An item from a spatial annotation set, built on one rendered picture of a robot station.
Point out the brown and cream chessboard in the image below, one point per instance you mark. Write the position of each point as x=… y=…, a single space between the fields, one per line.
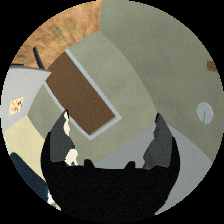
x=14 y=102

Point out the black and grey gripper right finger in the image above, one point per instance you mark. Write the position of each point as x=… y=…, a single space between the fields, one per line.
x=162 y=155

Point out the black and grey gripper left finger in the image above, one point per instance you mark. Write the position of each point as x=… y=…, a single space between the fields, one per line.
x=58 y=151

